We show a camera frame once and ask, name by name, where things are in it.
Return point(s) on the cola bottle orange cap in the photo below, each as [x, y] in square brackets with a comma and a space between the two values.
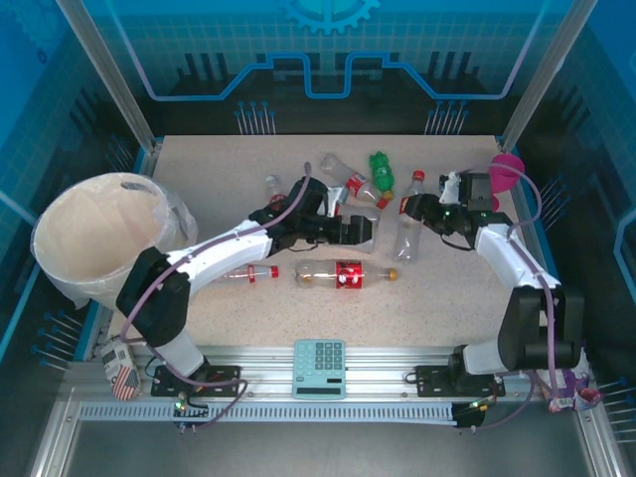
[348, 274]

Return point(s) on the green plastic bottle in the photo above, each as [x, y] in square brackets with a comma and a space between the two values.
[381, 174]

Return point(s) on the small red-label cola bottle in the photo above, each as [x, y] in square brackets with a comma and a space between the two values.
[253, 272]

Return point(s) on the white ribbed plastic bin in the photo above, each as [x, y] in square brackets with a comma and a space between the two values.
[74, 288]

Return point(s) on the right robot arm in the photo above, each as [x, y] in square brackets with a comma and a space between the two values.
[502, 248]

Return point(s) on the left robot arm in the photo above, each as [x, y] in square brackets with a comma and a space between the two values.
[223, 251]

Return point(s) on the clear plastic bin liner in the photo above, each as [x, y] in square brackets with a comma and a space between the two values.
[99, 223]

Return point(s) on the red green cartoon label bottle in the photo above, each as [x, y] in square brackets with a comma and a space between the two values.
[272, 185]

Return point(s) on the pink plastic goblet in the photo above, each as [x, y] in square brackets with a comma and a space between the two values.
[507, 166]

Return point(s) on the light blue calculator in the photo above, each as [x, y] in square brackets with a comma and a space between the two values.
[318, 367]

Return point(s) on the black controller box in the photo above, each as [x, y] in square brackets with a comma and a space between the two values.
[191, 412]
[469, 415]

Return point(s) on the purple snack bag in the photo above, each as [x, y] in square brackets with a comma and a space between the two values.
[586, 397]

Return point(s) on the flag print pouch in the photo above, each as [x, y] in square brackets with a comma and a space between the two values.
[124, 382]

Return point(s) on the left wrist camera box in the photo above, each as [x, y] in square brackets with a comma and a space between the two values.
[338, 196]

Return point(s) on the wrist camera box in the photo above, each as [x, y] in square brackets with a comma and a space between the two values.
[449, 188]
[338, 196]

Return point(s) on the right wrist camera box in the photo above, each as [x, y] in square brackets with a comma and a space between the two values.
[449, 188]

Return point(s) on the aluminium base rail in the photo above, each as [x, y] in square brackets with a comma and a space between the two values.
[377, 367]

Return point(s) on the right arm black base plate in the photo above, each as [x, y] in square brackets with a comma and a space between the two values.
[432, 380]

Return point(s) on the aluminium frame post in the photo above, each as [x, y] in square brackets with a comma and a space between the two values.
[545, 74]
[110, 74]

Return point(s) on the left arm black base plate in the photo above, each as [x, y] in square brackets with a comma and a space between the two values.
[164, 385]

